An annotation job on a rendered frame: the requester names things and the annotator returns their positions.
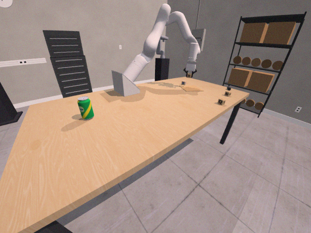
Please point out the tan mat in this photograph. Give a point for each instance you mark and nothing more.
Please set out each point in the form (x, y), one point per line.
(190, 88)

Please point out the green drink can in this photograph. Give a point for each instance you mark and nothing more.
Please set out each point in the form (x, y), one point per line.
(85, 107)

